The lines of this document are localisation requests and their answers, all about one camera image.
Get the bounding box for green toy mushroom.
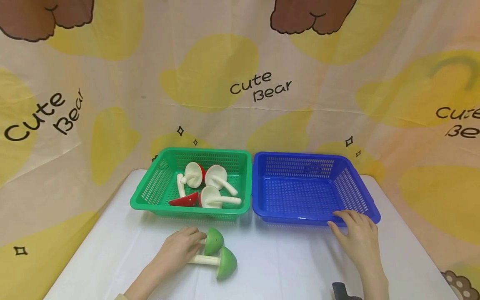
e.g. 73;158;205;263
187;246;238;281
199;227;225;256

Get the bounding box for green plastic basket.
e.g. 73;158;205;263
130;147;252;221

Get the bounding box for black wrist band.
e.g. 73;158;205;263
332;282;363;300

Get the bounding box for person's left hand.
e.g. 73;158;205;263
159;226;208;274

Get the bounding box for person's right forearm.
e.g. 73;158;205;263
358;269;390;300

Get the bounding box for person's right hand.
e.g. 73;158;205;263
327;210;384;278

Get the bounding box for person's left forearm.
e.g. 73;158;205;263
114;263;177;300

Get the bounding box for blue plastic basket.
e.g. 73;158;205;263
252;151;382;228

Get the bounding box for red toy mushroom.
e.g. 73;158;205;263
180;161;206;188
197;185;243;208
205;165;239;197
168;173;199;208

